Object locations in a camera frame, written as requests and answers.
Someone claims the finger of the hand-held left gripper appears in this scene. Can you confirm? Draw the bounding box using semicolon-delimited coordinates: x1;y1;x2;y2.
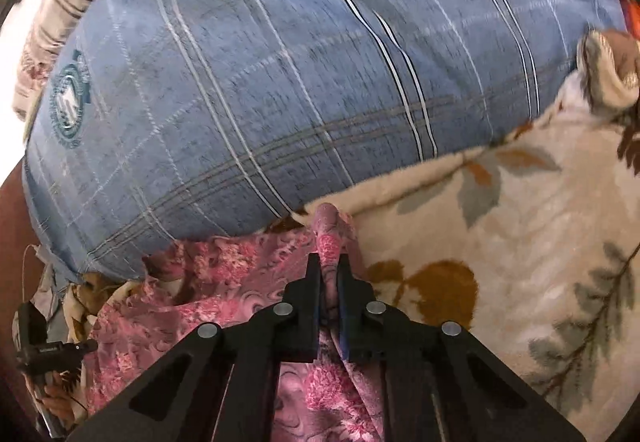
14;302;99;375

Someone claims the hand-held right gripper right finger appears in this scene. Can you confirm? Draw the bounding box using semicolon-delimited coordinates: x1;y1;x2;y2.
337;253;586;442

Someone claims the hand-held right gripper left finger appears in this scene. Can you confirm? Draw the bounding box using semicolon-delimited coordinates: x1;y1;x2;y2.
70;253;321;442

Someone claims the purple floral garment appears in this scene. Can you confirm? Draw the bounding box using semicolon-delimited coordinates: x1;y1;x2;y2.
82;202;396;442

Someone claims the grey star-print bedsheet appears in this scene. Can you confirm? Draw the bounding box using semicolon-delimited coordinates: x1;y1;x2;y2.
34;264;68;340

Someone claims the brown headboard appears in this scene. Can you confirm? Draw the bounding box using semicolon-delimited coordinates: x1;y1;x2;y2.
0;157;51;423

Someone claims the cream leaf-print blanket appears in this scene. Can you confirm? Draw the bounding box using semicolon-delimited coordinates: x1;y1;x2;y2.
292;29;640;442

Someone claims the blue plaid quilt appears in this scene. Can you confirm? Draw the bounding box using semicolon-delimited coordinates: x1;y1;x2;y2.
22;0;628;283

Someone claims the striped floral pillow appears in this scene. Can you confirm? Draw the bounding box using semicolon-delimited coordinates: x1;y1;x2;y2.
12;0;166;123

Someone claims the red cloth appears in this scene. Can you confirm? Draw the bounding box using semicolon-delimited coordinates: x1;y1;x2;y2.
620;0;640;38

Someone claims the white charging cable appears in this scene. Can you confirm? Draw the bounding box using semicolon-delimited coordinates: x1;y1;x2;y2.
21;244;42;305

